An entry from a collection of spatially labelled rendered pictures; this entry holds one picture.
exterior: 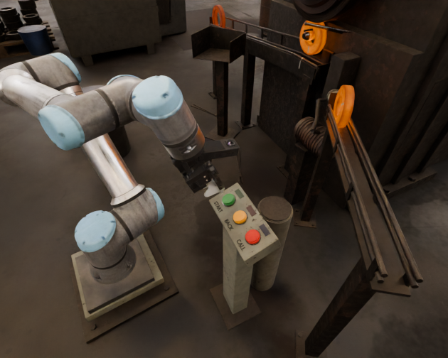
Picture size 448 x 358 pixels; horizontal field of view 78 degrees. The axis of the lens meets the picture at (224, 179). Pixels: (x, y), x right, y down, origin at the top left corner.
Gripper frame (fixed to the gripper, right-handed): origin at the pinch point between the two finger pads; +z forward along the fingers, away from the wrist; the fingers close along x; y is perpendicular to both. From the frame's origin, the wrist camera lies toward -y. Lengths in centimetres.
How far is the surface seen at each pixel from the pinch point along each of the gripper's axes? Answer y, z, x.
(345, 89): -57, 8, -15
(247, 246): 2.7, 6.7, 16.6
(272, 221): -8.2, 19.1, 7.7
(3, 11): 101, -10, -394
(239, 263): 7.9, 21.3, 12.5
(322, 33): -77, 9, -53
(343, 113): -52, 13, -10
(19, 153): 106, 31, -152
